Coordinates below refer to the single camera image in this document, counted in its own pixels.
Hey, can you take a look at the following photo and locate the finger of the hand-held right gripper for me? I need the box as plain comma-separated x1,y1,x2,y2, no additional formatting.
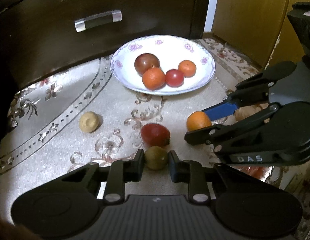
184,102,281,153
201,61,297,122

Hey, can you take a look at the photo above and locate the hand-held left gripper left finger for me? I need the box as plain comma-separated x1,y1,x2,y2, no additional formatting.
58,149,145,204

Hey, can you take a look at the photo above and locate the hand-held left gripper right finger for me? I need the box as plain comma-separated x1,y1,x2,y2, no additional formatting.
168,150,248,204

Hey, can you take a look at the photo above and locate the orange mandarin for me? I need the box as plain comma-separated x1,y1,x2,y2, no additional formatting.
142,66,166,91
178,60,197,78
186,111,212,132

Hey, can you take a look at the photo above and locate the tan longan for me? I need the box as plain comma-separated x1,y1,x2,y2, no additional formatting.
79,112,99,133
144,146,169,170

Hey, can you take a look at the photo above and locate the red cherry tomato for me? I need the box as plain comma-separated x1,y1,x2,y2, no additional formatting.
165,69,185,87
141,123,170,147

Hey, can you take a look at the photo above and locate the white floral plate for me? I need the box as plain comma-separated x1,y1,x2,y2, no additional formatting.
110,35,216,96

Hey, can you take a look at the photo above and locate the dark red tomato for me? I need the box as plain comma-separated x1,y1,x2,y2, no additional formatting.
134,53,160,77

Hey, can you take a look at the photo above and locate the floral beige tablecloth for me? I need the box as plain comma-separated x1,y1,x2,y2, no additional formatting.
0,37,310,240

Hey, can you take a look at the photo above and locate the yellow wooden cabinet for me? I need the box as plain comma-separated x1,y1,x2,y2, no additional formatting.
211,0,293,69

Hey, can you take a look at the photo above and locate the dark wooden nightstand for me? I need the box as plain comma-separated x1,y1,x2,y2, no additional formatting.
0,0,212,90

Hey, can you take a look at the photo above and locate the silver drawer handle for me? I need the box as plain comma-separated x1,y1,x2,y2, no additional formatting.
74,9,122,33

